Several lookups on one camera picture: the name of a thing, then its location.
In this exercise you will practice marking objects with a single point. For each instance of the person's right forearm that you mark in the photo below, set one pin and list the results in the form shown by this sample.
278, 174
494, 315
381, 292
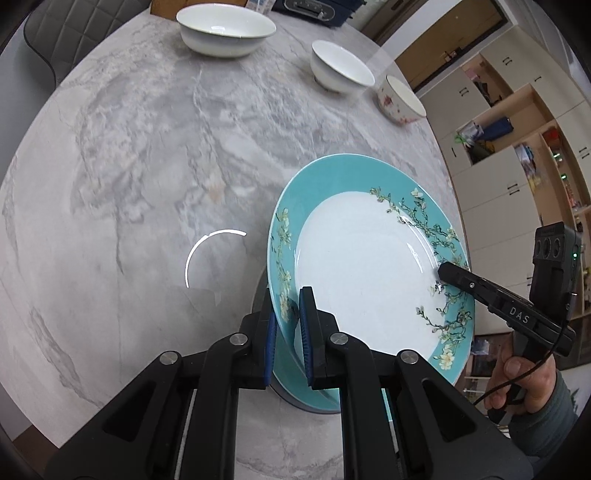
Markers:
554, 424

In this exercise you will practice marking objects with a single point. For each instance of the wooden tissue box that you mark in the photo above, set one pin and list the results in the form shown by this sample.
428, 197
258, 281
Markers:
166, 7

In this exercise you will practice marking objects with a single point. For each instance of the white shopping bag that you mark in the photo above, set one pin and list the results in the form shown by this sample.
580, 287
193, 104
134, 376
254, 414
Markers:
467, 135

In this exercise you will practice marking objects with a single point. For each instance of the grey rimmed white plate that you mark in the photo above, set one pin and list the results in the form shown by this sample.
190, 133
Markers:
259, 295

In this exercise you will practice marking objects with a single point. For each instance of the person's right hand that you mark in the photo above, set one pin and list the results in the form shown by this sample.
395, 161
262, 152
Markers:
515, 371

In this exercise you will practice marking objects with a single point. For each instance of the grey quilted chair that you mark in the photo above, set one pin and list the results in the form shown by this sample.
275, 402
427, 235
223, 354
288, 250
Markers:
60, 32

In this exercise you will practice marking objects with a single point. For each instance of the brown entry door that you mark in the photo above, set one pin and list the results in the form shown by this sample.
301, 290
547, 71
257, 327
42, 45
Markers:
443, 32

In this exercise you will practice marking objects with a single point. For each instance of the red box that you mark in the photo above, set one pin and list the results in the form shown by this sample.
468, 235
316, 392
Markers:
551, 137

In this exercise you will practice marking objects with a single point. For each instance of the small white bowl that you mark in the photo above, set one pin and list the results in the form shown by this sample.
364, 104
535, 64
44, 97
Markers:
339, 74

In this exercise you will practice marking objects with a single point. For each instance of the white wall cabinet unit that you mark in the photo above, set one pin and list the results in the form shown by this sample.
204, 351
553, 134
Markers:
498, 194

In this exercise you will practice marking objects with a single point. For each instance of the large white bowl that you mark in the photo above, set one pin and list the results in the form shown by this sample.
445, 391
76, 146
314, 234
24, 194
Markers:
226, 39

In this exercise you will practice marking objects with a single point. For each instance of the dark blue electric cooker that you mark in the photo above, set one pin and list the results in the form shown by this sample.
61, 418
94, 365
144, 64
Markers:
332, 9

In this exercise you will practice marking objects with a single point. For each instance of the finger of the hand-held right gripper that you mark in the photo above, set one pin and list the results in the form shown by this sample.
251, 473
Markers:
466, 284

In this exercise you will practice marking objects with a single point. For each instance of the pink box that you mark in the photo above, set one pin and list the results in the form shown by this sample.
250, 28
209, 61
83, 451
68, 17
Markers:
472, 73

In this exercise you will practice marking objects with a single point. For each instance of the floral cream bowl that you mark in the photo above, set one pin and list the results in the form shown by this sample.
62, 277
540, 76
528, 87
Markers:
392, 106

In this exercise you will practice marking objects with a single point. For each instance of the blue bag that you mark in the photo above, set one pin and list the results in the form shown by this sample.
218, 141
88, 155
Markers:
496, 127

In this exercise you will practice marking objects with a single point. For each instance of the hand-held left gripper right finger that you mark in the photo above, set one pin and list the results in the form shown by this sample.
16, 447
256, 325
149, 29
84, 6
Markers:
307, 341

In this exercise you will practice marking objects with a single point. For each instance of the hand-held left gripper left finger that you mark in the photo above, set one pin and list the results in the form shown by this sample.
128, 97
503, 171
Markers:
272, 350

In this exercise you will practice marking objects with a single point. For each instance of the teal floral plate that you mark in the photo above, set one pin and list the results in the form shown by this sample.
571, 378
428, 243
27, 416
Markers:
369, 277
318, 399

